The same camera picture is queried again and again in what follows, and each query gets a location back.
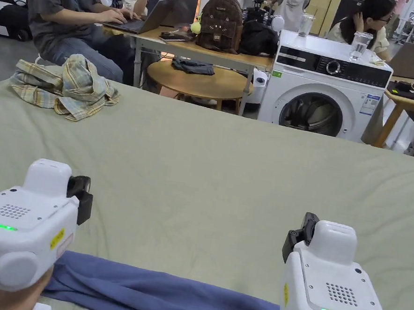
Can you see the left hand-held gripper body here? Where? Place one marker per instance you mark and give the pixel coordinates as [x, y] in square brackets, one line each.
[11, 240]

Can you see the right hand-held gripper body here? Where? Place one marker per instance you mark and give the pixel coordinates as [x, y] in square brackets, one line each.
[332, 268]

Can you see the dark blue garment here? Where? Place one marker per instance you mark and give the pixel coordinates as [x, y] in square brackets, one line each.
[159, 300]

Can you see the person's left hand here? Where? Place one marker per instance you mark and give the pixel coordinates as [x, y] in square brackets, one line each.
[0, 297]

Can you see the bed with pale green sheet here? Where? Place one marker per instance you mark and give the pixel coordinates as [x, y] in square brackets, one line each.
[204, 177]

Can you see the yellow plaid shirt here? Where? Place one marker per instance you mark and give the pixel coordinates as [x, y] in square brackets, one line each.
[75, 86]

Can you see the white washing machine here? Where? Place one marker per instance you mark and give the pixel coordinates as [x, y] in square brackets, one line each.
[328, 87]

